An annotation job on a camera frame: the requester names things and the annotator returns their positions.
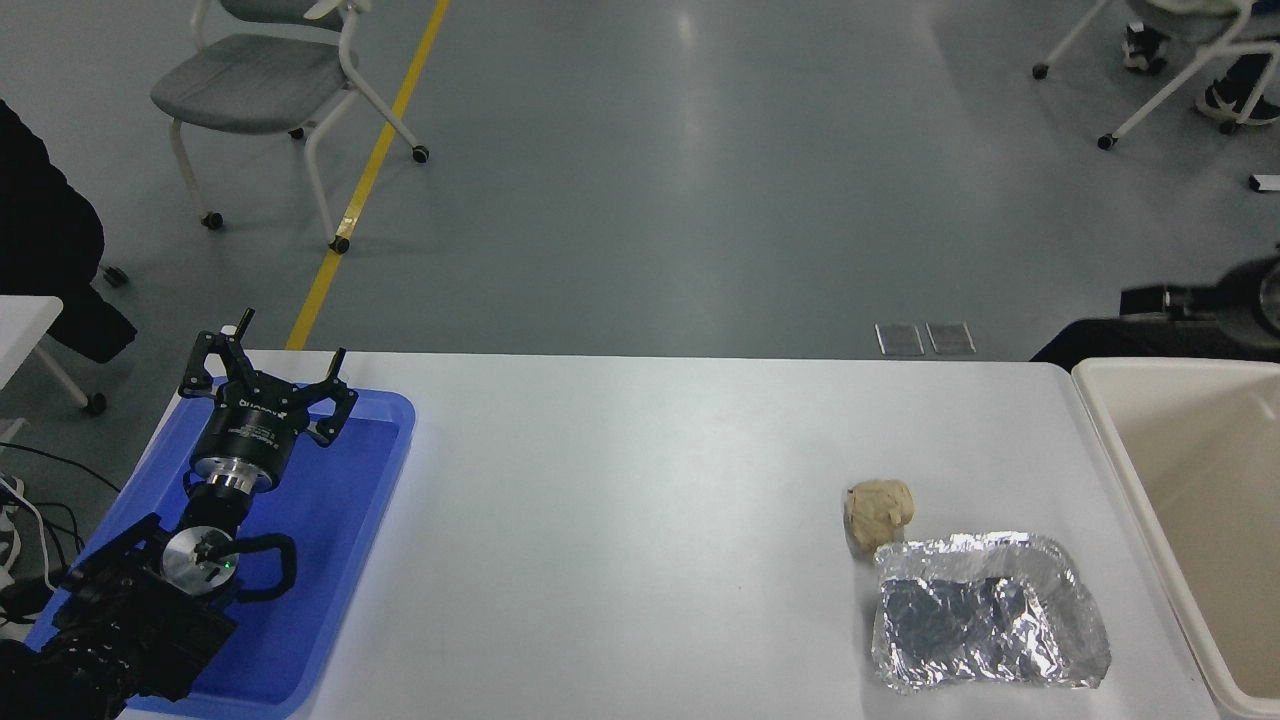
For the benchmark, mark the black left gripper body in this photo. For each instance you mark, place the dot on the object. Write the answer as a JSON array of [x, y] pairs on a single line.
[[248, 425]]

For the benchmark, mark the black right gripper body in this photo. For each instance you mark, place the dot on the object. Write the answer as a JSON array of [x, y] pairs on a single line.
[[1245, 300]]

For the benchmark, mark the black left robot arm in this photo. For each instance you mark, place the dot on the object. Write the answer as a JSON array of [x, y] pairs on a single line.
[[130, 610]]

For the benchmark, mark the blue plastic tray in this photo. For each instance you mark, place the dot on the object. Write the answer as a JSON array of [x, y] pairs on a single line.
[[340, 520]]

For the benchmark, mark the small white floor object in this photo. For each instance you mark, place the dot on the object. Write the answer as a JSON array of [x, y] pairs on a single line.
[[1265, 182]]

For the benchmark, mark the black chair caster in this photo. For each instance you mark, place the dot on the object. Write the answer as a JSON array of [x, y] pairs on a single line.
[[116, 275]]

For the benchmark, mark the large pale bin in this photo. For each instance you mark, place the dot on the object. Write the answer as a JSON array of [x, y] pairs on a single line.
[[1210, 480]]

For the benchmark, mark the metal floor plate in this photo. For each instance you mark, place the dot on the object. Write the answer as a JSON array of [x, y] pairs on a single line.
[[952, 339], [900, 340]]

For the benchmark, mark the person on chair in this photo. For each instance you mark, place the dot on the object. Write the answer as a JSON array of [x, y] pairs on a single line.
[[1225, 100]]

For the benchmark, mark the white side table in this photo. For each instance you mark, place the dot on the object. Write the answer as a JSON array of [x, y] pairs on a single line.
[[25, 330]]

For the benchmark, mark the white framed chair on casters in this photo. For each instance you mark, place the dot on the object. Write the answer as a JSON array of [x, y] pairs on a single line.
[[1170, 85]]

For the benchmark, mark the crumpled tan paper ball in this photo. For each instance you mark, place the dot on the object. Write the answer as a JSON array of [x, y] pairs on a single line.
[[880, 510]]

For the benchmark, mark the crumpled foil tray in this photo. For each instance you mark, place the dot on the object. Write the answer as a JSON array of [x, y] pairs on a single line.
[[960, 620]]

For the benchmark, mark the grey chair with white frame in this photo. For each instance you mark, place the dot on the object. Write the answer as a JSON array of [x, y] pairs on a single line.
[[250, 85]]

